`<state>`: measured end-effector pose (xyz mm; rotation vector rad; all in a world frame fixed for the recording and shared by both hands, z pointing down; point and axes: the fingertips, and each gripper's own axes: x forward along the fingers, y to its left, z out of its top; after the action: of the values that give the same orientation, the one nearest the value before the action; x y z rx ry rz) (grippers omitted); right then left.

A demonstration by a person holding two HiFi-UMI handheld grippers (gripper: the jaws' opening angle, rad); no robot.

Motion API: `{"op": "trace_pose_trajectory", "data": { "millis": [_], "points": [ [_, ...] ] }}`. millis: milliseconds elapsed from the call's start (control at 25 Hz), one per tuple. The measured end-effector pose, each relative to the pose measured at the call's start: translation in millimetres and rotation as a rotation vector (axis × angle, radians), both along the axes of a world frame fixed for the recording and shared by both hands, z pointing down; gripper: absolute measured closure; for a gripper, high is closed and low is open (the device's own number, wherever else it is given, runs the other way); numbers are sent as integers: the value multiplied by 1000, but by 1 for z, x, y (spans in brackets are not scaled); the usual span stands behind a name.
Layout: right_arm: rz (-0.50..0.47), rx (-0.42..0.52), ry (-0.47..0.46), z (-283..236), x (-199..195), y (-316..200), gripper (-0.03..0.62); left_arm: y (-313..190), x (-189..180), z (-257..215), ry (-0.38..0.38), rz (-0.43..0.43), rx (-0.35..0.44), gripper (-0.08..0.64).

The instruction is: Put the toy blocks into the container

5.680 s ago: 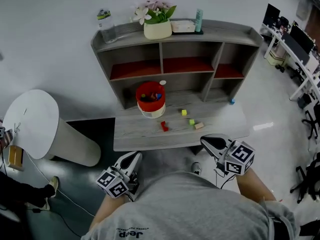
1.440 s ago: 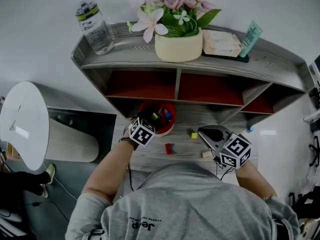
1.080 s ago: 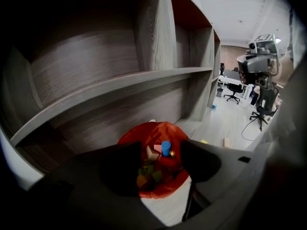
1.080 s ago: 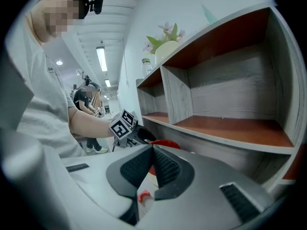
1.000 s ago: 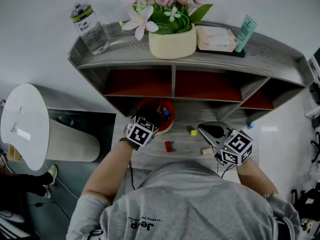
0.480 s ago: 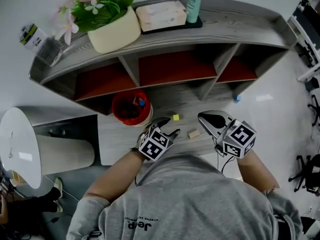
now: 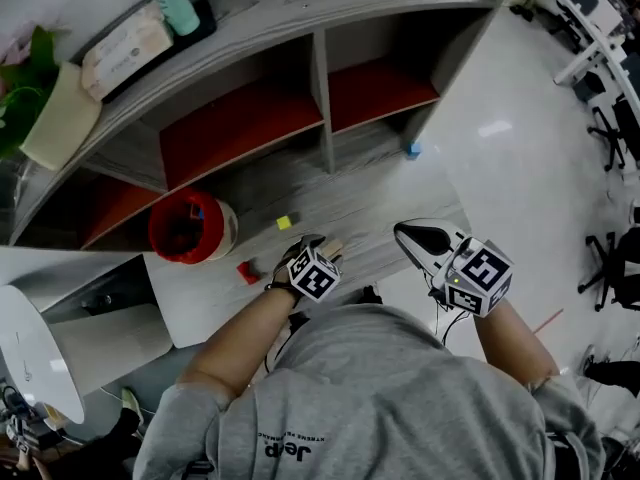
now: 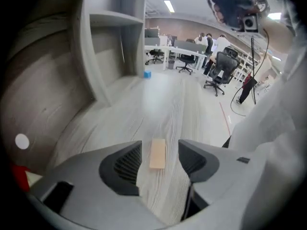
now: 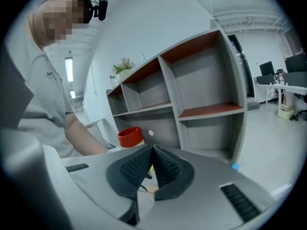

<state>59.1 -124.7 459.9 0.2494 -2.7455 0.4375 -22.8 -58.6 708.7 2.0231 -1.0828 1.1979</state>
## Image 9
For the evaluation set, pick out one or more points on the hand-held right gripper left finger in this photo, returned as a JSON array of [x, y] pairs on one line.
[[96, 176]]

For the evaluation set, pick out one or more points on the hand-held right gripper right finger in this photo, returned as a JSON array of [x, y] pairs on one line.
[[204, 176]]

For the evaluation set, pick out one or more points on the small blue block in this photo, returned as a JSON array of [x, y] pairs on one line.
[[236, 166]]

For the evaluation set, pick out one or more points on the person's left forearm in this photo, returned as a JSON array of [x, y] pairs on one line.
[[84, 135]]

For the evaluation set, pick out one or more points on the red and cream bucket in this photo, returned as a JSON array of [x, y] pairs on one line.
[[129, 136]]

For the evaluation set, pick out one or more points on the white round sticker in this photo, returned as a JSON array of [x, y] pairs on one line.
[[150, 132]]

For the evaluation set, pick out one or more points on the long ceiling light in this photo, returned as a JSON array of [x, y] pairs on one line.
[[72, 94], [68, 69]]

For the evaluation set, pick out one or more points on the person's grey t-shirt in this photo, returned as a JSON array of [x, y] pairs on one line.
[[43, 99]]

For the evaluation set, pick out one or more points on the grey wooden shelf unit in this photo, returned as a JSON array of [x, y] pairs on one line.
[[204, 80]]

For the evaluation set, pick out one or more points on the clear water bottle green band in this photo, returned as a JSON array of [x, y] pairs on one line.
[[113, 81]]

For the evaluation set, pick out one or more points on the cream box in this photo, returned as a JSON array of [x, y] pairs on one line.
[[286, 111]]

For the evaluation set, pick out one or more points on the flowering plant in cream pot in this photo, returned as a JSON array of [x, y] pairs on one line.
[[124, 69]]

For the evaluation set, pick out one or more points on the black glass door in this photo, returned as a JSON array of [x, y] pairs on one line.
[[244, 66]]

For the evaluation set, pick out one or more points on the white office desk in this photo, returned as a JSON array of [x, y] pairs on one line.
[[283, 87]]

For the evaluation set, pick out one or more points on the black monitor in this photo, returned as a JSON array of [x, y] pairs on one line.
[[296, 63], [266, 68]]

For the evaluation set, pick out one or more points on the teal tube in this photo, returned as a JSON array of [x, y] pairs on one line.
[[143, 58]]

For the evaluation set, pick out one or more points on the person's head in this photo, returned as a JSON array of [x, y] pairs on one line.
[[48, 25]]

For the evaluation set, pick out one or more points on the black head-mounted camera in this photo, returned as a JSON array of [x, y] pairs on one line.
[[102, 7]]

